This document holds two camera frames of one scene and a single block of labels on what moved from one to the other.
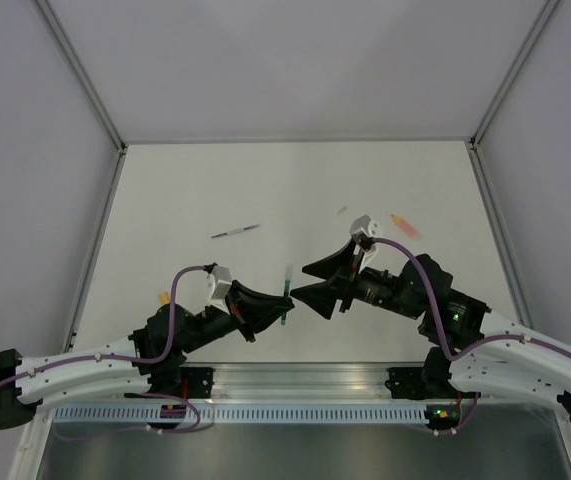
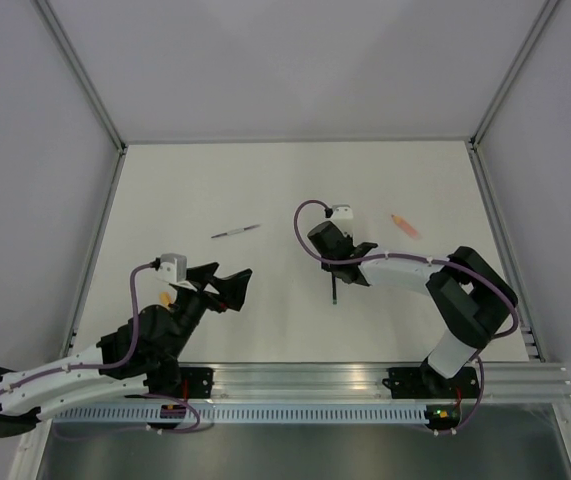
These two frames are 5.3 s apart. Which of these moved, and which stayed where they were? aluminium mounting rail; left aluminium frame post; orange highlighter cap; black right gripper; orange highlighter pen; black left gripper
Moved: black right gripper; black left gripper
Stayed: left aluminium frame post; orange highlighter cap; orange highlighter pen; aluminium mounting rail
